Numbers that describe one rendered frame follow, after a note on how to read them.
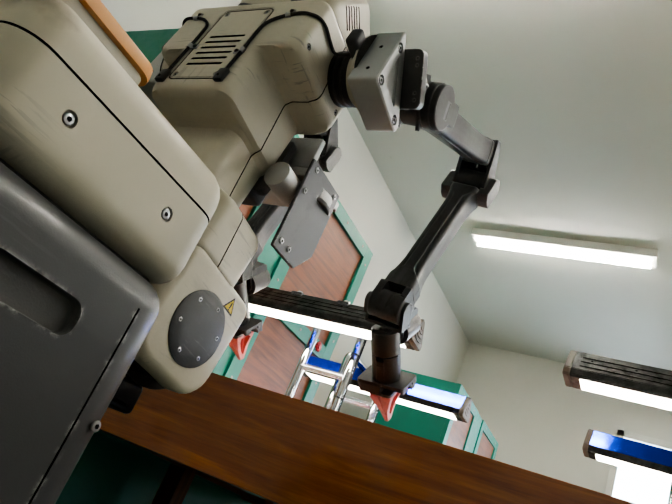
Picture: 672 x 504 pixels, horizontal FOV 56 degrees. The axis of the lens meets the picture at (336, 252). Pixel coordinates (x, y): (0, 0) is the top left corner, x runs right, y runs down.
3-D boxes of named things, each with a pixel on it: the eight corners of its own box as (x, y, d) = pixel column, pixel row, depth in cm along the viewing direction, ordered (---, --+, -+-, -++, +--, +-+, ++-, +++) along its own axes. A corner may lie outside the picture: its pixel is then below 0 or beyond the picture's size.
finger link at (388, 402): (375, 405, 135) (373, 366, 132) (405, 414, 131) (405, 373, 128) (359, 422, 129) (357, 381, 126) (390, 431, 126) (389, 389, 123)
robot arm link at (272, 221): (303, 134, 165) (338, 141, 159) (309, 151, 169) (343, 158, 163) (204, 255, 144) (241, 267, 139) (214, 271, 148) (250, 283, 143)
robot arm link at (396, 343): (365, 326, 122) (391, 332, 119) (382, 313, 127) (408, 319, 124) (366, 358, 124) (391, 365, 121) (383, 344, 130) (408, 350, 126)
